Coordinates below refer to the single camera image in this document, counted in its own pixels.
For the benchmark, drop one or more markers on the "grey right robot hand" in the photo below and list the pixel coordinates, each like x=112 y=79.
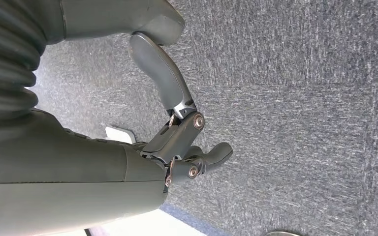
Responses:
x=62 y=182

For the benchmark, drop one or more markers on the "white flat plate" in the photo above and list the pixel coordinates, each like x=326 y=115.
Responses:
x=120 y=134

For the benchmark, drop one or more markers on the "grey round disc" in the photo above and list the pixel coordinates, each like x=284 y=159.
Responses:
x=283 y=234

